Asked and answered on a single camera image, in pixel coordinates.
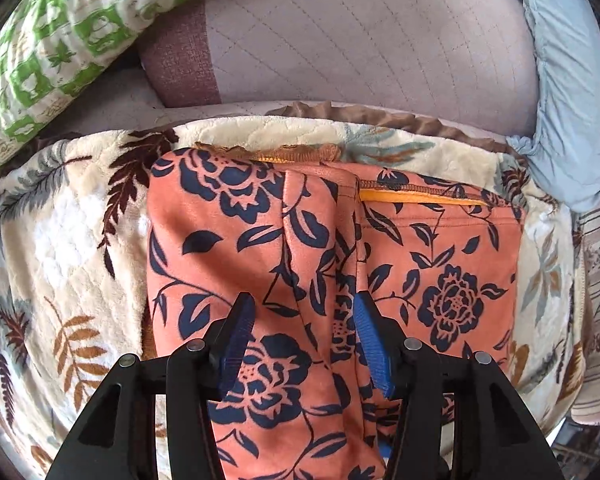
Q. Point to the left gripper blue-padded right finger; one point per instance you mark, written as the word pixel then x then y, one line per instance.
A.
pixel 459 418

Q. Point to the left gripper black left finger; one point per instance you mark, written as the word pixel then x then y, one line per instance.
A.
pixel 114 437

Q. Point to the orange floral print top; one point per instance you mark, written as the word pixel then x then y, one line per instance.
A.
pixel 303 238

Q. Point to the cream leaf-pattern fleece blanket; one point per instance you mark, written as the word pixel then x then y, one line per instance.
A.
pixel 74 231

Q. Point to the light blue pillow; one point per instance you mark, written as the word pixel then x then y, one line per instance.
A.
pixel 563 153

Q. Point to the green white patterned pillow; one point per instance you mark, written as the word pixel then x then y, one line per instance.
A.
pixel 52 50

